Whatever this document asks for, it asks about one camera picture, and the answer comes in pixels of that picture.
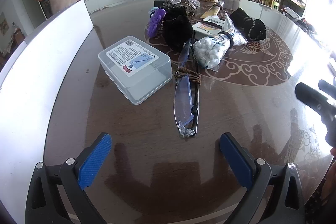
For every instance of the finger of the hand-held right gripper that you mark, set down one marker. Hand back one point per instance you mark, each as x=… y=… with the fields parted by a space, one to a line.
x=308 y=95
x=328 y=88

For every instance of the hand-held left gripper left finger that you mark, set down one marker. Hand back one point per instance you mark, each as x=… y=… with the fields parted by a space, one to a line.
x=94 y=158

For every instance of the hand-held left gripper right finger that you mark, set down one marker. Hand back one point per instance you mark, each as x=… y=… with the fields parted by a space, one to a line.
x=236 y=158

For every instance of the cluttered side counter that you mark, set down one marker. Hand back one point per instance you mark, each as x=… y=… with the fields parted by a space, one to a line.
x=302 y=20

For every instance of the clear blue reading glasses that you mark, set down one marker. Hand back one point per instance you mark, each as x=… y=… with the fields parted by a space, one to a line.
x=183 y=103

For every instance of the clear cellophane bag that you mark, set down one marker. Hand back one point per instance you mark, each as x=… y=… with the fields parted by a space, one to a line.
x=233 y=29

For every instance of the clear plastic box with label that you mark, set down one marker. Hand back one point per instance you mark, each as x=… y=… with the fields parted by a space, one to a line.
x=134 y=64

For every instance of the clear bag of cotton balls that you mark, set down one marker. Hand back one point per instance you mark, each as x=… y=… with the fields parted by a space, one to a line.
x=210 y=50

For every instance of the white cardboard box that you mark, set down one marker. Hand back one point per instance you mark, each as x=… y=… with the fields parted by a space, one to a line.
x=207 y=27

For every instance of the black velvet scrunchie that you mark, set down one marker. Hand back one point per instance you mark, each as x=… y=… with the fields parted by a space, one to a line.
x=177 y=31

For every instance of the purple hair claw clip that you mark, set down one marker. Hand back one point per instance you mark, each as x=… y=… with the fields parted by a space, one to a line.
x=155 y=20

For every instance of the black cardboard box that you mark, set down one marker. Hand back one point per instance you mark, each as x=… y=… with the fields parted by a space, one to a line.
x=158 y=2

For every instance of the framed wall picture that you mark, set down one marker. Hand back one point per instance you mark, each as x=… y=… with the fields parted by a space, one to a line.
x=4 y=24

